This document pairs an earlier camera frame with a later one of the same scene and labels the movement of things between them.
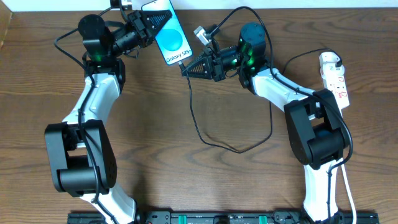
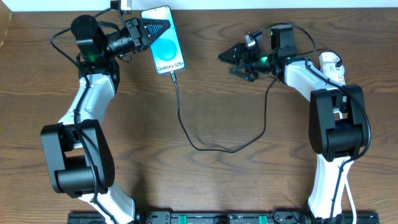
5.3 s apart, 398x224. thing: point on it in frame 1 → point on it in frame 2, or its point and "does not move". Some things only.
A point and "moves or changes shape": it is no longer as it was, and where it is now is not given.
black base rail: (225, 217) does not move
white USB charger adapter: (328, 62) does not move
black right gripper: (216, 63) → (246, 59)
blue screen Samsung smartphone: (170, 37) moves or changes shape
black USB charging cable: (270, 103) → (194, 146)
